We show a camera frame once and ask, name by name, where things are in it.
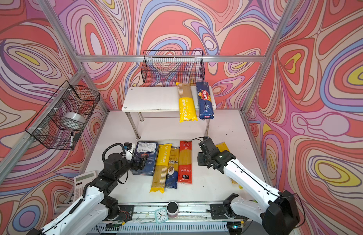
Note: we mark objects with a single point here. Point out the red spaghetti pack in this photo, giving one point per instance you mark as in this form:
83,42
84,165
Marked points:
185,163

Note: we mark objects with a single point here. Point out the silver tape roll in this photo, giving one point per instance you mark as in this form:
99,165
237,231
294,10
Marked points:
75,117

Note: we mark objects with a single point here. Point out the yellow pastatime spaghetti pack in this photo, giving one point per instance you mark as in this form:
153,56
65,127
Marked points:
161,169
187,109

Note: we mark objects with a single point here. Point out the black wire basket rear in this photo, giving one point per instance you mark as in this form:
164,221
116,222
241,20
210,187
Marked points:
170,67

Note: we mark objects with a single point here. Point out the teal alarm clock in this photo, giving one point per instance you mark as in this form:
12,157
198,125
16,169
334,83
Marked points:
161,215

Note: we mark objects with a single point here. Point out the black round speaker can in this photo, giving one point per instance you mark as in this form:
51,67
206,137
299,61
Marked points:
172,209

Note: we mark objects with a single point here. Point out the dark blue Barilla pasta box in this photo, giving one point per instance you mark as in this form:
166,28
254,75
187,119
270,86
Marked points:
148,152

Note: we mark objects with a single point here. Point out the white two-tier shelf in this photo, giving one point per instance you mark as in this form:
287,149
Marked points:
153,113

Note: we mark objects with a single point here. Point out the black wire basket left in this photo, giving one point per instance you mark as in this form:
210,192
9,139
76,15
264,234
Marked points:
71,107

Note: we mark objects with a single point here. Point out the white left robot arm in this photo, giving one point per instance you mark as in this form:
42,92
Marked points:
95,204

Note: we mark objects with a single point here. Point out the clear blue spaghetti pack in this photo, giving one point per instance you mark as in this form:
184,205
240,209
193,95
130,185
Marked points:
173,169

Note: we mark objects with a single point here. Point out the black marker pen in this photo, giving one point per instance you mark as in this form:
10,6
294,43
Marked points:
71,140

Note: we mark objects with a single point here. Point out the yellow spaghetti pack far right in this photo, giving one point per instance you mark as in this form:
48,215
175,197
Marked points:
223,147

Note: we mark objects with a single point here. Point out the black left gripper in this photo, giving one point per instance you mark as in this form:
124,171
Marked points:
141,163

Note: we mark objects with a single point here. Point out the white calculator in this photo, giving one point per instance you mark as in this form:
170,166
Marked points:
80,181

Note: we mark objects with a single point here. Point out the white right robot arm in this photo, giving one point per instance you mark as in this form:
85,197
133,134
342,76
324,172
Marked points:
276,211

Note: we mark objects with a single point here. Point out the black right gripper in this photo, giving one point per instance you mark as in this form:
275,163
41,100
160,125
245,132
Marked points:
200,159

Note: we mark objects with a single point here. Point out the black wire basket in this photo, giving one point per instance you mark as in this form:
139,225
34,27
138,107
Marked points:
170,67
71,107

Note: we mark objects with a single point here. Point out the blue Barilla spaghetti pack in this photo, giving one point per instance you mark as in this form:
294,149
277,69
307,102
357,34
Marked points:
204,101

